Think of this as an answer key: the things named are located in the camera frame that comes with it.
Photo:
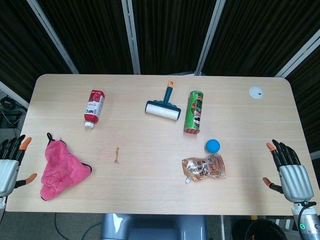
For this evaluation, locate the teal lint roller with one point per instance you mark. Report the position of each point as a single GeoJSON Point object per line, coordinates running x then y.
{"type": "Point", "coordinates": [162, 111]}

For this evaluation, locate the dark fabric partition panel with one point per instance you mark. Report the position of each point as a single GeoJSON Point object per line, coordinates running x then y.
{"type": "Point", "coordinates": [175, 32]}
{"type": "Point", "coordinates": [257, 32]}
{"type": "Point", "coordinates": [95, 32]}
{"type": "Point", "coordinates": [22, 50]}

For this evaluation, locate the brown spout pouch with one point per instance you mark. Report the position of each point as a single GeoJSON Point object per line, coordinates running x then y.
{"type": "Point", "coordinates": [205, 167]}

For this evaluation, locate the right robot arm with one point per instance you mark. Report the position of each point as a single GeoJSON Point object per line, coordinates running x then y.
{"type": "Point", "coordinates": [310, 222]}

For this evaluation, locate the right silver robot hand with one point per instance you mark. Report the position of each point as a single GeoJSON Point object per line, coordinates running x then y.
{"type": "Point", "coordinates": [295, 180]}

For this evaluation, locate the pink cloth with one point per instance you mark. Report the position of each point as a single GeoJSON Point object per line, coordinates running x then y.
{"type": "Point", "coordinates": [60, 170]}

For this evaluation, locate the red juice bottle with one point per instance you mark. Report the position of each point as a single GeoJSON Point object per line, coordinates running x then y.
{"type": "Point", "coordinates": [94, 107]}

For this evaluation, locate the brown stain mark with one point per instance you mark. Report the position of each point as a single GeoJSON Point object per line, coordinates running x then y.
{"type": "Point", "coordinates": [117, 156]}

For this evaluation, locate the green chips can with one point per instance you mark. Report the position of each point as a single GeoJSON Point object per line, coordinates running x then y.
{"type": "Point", "coordinates": [194, 112]}

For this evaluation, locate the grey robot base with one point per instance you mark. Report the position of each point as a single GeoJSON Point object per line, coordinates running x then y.
{"type": "Point", "coordinates": [155, 227]}

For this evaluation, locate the blue ball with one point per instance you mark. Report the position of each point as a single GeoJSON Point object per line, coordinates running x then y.
{"type": "Point", "coordinates": [213, 146]}

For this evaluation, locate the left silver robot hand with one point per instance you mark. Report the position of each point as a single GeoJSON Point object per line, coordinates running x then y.
{"type": "Point", "coordinates": [7, 170]}

